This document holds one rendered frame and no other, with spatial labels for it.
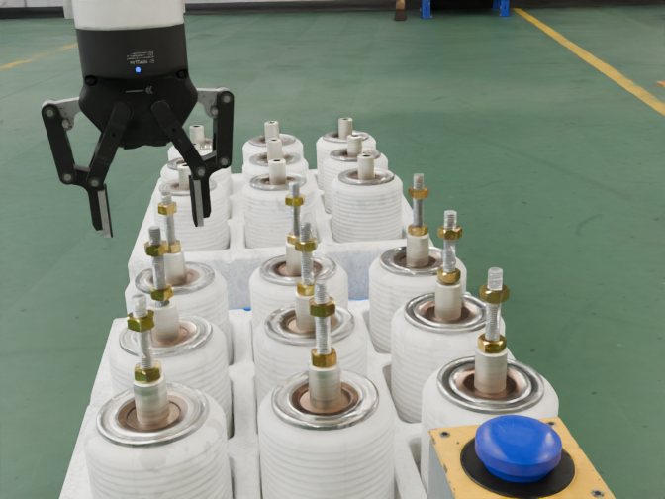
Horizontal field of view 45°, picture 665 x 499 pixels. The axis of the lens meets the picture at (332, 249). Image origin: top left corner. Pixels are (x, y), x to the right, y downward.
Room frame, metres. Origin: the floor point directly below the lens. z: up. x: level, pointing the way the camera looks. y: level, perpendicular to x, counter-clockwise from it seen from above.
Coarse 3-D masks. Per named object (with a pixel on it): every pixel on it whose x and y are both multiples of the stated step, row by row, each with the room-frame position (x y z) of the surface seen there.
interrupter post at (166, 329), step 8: (152, 304) 0.58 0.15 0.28; (168, 304) 0.58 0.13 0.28; (176, 304) 0.59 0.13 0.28; (160, 312) 0.58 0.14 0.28; (168, 312) 0.58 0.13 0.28; (176, 312) 0.58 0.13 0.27; (160, 320) 0.58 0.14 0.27; (168, 320) 0.58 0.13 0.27; (176, 320) 0.58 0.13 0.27; (152, 328) 0.58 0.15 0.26; (160, 328) 0.58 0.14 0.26; (168, 328) 0.58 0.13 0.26; (176, 328) 0.58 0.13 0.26; (152, 336) 0.58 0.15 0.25; (160, 336) 0.58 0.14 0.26; (168, 336) 0.58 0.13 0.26; (176, 336) 0.58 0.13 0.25
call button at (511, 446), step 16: (512, 416) 0.34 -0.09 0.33; (480, 432) 0.32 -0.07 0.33; (496, 432) 0.32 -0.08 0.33; (512, 432) 0.32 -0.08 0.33; (528, 432) 0.32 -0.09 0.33; (544, 432) 0.32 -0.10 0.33; (480, 448) 0.31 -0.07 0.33; (496, 448) 0.31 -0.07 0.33; (512, 448) 0.31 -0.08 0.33; (528, 448) 0.31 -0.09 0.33; (544, 448) 0.31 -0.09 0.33; (560, 448) 0.31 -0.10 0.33; (496, 464) 0.30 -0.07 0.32; (512, 464) 0.30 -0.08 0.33; (528, 464) 0.30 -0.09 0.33; (544, 464) 0.30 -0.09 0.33; (512, 480) 0.30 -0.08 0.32; (528, 480) 0.30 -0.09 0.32
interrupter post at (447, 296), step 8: (440, 288) 0.60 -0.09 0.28; (448, 288) 0.60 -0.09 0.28; (456, 288) 0.60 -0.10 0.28; (440, 296) 0.60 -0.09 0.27; (448, 296) 0.60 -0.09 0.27; (456, 296) 0.60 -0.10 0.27; (440, 304) 0.60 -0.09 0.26; (448, 304) 0.60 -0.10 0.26; (456, 304) 0.60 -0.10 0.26; (440, 312) 0.60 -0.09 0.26; (448, 312) 0.60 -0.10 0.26; (456, 312) 0.60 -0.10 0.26
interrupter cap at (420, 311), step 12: (420, 300) 0.63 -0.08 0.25; (432, 300) 0.63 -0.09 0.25; (468, 300) 0.63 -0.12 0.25; (480, 300) 0.63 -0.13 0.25; (408, 312) 0.61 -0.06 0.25; (420, 312) 0.61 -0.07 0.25; (432, 312) 0.62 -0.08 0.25; (468, 312) 0.61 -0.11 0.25; (480, 312) 0.61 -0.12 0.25; (420, 324) 0.59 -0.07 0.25; (432, 324) 0.59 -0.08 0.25; (444, 324) 0.59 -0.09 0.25; (456, 324) 0.59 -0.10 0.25; (468, 324) 0.59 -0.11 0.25; (480, 324) 0.58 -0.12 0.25
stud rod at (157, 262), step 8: (152, 232) 0.58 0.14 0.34; (160, 232) 0.59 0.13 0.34; (152, 240) 0.58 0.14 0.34; (160, 240) 0.59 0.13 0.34; (152, 256) 0.58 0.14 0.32; (160, 256) 0.58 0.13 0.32; (152, 264) 0.58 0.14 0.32; (160, 264) 0.58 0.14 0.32; (160, 272) 0.58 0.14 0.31; (160, 280) 0.58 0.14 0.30; (160, 288) 0.58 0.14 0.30; (160, 304) 0.58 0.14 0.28
